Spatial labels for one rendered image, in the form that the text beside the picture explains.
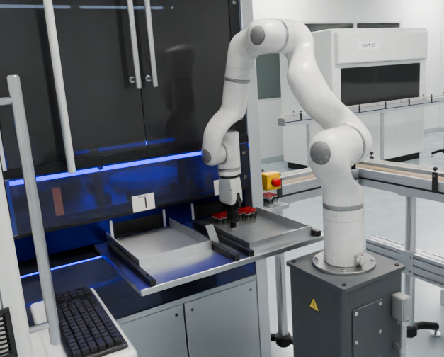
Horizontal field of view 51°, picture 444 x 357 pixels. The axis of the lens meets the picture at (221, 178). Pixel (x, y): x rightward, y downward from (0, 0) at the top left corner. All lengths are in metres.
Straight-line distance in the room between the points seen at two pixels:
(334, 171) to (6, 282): 0.85
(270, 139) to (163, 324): 6.05
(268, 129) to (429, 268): 5.57
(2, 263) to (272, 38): 0.91
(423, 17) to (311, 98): 9.10
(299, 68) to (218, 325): 1.14
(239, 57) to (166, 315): 1.02
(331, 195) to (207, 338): 0.94
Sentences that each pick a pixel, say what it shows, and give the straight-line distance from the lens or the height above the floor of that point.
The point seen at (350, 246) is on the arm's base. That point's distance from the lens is 1.42.
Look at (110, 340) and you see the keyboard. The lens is 1.25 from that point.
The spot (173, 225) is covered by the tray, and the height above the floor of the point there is 0.89.
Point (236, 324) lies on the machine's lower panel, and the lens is 2.10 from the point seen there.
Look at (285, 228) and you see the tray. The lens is 1.75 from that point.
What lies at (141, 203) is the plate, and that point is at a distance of 1.72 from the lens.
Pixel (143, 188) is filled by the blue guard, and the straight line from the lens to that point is 1.71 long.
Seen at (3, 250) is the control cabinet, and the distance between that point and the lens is 1.07.
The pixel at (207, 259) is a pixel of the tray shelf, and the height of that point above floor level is 0.88.
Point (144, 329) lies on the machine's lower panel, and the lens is 1.89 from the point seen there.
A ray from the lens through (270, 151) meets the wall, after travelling 7.74.
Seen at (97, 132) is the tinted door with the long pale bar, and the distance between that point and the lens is 1.65.
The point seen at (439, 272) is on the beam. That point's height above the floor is 0.50.
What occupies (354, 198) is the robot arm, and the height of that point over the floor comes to 1.08.
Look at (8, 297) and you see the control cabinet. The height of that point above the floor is 1.03.
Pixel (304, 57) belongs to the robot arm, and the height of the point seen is 1.49.
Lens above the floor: 1.45
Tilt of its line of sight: 12 degrees down
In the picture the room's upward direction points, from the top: 4 degrees counter-clockwise
